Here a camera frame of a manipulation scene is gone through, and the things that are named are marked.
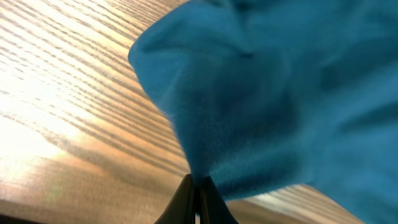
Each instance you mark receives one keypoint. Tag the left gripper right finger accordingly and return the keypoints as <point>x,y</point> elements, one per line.
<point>212,208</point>

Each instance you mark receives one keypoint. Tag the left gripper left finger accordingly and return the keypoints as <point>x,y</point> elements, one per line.
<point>181,208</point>

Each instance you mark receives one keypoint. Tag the blue polo shirt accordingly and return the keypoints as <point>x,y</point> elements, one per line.
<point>267,94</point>

